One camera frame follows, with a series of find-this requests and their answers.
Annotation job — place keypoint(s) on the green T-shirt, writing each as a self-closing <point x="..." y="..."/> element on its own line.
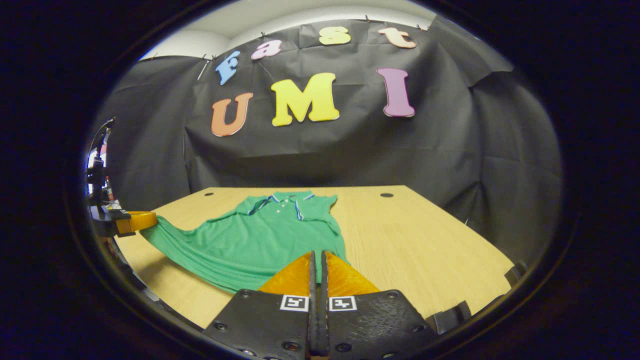
<point x="250" y="240"/>

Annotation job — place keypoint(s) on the dark equipment stand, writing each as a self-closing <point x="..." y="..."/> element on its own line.
<point x="96" y="172"/>

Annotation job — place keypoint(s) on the black backdrop cloth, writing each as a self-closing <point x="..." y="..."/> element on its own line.
<point x="350" y="150"/>

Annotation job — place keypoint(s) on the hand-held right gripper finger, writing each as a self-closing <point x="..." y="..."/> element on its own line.
<point x="324" y="300"/>
<point x="312" y="300"/>

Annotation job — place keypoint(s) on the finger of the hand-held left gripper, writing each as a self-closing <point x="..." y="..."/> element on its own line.
<point x="137" y="221"/>

